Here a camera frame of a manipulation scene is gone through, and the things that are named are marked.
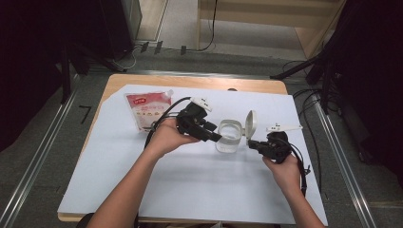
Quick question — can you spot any person's left hand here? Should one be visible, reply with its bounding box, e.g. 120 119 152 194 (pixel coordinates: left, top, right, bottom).
144 118 202 160

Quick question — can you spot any white sheet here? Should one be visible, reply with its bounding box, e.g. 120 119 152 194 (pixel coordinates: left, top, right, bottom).
57 84 329 226

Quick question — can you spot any black floor cable bundle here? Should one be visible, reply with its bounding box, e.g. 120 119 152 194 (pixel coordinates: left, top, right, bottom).
291 88 323 194

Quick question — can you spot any light wooden furniture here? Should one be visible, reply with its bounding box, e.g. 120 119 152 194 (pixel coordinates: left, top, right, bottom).
195 0 348 60

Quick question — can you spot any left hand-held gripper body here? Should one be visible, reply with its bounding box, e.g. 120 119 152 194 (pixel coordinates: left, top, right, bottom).
175 97 213 139

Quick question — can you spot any left hand-held gripper black cable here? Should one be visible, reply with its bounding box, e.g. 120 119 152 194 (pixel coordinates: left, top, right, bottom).
144 96 193 150

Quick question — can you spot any white jar with hinged lid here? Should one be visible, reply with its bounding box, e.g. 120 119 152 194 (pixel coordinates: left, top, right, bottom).
215 109 259 154

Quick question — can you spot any grey floor cable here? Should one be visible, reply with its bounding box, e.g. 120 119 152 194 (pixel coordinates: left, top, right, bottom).
110 47 142 72

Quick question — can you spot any hand-held gripper black cable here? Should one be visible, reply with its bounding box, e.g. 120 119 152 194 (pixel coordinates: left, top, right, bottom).
144 96 193 150
286 142 312 198

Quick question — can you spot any black cabinet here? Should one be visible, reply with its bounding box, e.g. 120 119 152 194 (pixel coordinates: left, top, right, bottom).
98 0 143 61

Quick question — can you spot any wooden table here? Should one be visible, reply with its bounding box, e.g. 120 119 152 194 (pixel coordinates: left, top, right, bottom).
57 73 329 226

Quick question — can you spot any red and white spouted pouch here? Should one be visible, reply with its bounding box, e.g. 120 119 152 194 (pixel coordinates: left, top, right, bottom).
124 89 175 133

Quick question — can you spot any right hand-held gripper black cable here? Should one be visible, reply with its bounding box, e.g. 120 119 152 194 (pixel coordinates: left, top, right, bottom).
286 142 312 198

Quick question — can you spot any metal floor rail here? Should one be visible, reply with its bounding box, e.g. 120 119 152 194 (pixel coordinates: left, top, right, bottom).
0 74 80 228
312 93 378 228

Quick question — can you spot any black hanging cable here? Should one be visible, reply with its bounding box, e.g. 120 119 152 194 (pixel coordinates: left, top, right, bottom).
198 0 220 52

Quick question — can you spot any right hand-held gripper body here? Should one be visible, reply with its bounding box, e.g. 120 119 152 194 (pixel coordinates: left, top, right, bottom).
260 123 303 164

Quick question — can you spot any dark curtain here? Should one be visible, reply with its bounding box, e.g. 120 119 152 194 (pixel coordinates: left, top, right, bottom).
329 0 403 188
0 0 106 153

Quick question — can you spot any person's dark clothing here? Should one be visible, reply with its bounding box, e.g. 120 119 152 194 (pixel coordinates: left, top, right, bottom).
75 212 96 228

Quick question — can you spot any black metal stand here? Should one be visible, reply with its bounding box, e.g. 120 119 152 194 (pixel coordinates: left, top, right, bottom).
60 41 127 104
269 31 340 115

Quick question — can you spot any person's right hand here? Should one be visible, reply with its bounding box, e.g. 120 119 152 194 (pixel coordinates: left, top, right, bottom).
261 154 302 195

